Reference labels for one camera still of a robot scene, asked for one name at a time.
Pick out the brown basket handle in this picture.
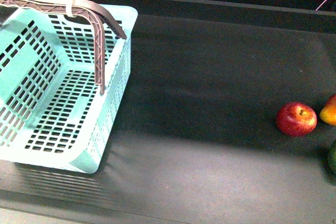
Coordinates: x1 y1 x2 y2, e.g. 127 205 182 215
1 0 127 95

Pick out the light teal plastic basket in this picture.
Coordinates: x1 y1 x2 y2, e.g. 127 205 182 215
1 5 138 174

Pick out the red apple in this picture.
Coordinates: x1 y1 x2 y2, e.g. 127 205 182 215
276 102 317 137

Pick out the white zip tie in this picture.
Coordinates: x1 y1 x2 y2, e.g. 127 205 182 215
65 0 76 18

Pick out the yellow red mango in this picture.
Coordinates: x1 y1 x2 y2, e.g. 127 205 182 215
320 94 335 126

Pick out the green avocado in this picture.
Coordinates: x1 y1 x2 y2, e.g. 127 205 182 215
327 141 336 174

